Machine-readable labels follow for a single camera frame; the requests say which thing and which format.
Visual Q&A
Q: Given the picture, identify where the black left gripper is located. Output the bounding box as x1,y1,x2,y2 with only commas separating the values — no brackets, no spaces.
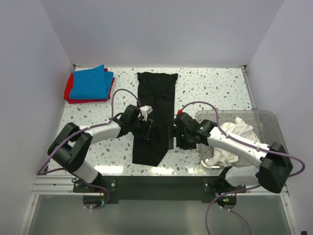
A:
129,116,154,140

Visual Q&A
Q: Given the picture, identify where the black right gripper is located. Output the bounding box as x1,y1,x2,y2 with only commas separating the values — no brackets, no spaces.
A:
167,125,196,150

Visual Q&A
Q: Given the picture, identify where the black t shirt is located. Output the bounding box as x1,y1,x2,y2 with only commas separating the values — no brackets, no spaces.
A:
132,72,179,166

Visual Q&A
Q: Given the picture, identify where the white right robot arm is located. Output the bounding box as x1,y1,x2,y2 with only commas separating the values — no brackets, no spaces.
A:
169,118,293,193

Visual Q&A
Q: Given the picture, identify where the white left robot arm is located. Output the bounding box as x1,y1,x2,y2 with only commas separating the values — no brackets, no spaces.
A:
47,105,153,192

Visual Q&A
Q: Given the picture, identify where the white t shirt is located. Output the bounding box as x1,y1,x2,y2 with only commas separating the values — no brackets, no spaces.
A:
204,117,261,167

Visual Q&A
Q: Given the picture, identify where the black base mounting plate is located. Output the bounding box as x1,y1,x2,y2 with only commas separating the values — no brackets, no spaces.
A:
72,176,246,206

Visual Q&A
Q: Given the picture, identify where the blue folded t shirt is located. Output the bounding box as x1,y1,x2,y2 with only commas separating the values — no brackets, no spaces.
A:
68,65,114,100

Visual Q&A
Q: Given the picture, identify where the clear plastic bin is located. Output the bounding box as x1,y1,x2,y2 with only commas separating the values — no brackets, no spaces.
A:
199,110,287,170

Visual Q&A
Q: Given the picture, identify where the red folded t shirt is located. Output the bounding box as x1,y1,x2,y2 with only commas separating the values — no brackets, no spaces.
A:
64,73,115,104

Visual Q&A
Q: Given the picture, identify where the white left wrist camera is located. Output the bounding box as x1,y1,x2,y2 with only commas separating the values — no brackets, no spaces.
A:
139,105,153,121

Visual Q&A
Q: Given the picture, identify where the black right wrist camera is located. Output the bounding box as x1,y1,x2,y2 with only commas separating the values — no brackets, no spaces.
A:
174,110,197,130

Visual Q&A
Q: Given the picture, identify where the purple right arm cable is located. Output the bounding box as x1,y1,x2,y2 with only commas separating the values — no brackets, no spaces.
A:
180,101,306,235

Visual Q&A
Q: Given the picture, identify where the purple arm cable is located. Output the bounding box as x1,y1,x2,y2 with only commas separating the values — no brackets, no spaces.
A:
180,101,306,235
36,88,142,210

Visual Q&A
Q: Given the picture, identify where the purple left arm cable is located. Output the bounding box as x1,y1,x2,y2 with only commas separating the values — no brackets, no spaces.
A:
36,88,142,210

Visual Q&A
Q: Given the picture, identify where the aluminium rail frame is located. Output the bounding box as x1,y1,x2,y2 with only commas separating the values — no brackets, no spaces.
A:
32,175,289,195

